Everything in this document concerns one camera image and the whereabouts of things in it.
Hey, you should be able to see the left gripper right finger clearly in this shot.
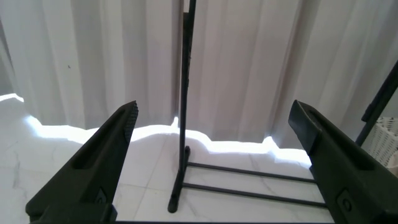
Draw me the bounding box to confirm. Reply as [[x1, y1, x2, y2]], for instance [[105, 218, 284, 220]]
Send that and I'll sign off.
[[287, 99, 398, 224]]

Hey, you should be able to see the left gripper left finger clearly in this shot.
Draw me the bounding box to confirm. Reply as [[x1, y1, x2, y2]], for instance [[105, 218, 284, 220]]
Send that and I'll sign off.
[[25, 100, 139, 223]]

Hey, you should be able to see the white laundry basket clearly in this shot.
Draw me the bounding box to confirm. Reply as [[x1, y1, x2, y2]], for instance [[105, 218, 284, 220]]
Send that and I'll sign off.
[[362, 116, 398, 169]]

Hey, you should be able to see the black clothes rack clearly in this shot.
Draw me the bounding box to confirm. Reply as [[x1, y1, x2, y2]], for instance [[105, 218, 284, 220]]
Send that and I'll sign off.
[[167, 0, 398, 214]]

